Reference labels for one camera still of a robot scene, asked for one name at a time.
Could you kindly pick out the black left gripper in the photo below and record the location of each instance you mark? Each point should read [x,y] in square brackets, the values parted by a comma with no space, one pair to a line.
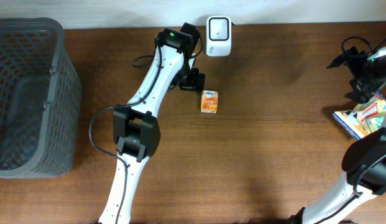
[192,81]

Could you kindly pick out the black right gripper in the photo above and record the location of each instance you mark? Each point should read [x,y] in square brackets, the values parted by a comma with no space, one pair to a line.
[364,91]

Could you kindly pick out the orange tissue pack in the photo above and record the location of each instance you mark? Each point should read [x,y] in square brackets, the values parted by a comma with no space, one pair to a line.
[209,101]

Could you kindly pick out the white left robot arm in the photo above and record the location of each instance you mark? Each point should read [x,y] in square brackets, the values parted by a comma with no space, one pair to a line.
[136,130]

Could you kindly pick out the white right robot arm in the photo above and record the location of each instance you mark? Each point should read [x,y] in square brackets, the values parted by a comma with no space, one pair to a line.
[363,175]

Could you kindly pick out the white barcode scanner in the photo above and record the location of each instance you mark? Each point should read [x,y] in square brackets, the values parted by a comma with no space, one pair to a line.
[218,36]

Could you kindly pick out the grey plastic basket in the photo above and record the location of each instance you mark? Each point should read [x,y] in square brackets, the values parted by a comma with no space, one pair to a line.
[40,100]

